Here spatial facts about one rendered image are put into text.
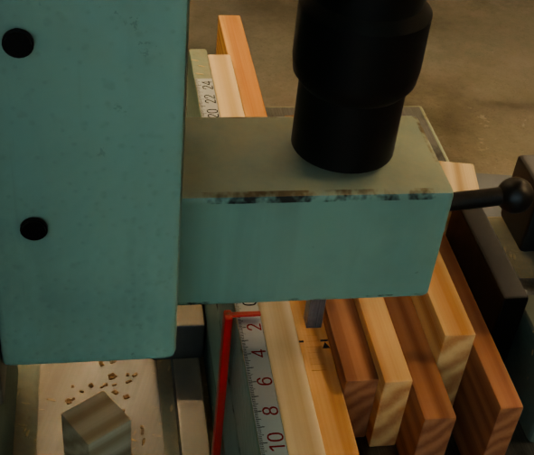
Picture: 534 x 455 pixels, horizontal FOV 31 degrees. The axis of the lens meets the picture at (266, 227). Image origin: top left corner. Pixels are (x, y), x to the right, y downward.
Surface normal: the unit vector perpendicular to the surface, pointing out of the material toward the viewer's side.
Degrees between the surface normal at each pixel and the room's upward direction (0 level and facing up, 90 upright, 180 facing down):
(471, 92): 0
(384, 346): 0
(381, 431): 90
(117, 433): 90
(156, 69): 90
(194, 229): 90
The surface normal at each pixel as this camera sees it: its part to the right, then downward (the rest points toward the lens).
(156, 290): 0.15, 0.63
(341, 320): 0.09, -0.77
